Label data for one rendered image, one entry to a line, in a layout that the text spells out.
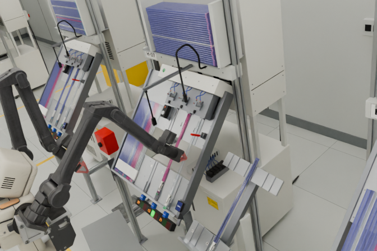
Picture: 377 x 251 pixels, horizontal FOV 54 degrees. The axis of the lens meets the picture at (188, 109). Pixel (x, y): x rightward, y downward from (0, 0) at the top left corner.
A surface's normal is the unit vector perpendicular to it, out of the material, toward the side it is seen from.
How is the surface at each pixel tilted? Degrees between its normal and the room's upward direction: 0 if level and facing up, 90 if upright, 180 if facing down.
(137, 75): 90
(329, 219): 0
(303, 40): 90
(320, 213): 0
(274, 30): 90
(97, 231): 0
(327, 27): 90
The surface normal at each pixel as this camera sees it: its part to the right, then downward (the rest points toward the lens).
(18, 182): 0.63, 0.26
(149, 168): -0.67, -0.26
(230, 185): -0.18, -0.86
